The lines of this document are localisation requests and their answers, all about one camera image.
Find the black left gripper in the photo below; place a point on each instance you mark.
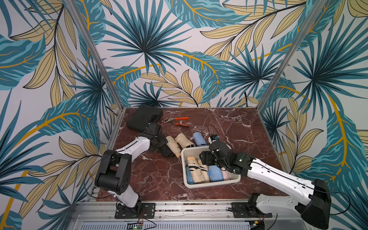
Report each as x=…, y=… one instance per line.
x=163, y=141

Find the aluminium frame post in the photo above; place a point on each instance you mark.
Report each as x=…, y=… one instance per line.
x=77, y=17
x=293, y=48

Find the orange handled pliers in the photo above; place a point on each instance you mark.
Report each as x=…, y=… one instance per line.
x=177, y=121

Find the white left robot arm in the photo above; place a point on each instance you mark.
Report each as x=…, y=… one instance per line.
x=115, y=169

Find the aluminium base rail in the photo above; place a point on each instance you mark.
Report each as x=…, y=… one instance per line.
x=180, y=215

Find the beige umbrella with black strap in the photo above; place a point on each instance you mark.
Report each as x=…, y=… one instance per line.
x=195, y=170

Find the beige plastic storage box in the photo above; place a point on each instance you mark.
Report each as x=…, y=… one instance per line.
x=196, y=151

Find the light blue folded umbrella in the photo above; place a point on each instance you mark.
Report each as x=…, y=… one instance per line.
x=199, y=139

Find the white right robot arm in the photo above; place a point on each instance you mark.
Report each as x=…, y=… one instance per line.
x=310, y=200

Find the aluminium frame post left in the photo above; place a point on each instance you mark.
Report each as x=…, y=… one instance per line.
x=77, y=17

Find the beige folded umbrella by box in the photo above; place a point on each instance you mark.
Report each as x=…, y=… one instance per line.
x=183, y=141

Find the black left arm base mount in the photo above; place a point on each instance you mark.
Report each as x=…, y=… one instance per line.
x=141, y=210

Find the black plastic tool case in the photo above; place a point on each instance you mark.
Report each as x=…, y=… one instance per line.
x=144, y=115

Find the aluminium frame post right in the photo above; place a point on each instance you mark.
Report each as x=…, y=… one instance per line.
x=293, y=48

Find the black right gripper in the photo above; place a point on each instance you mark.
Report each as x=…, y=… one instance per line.
x=210, y=157

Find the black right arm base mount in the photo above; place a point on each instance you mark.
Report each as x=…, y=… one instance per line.
x=248, y=209

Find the green circuit board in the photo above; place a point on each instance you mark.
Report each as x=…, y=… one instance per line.
x=134, y=226

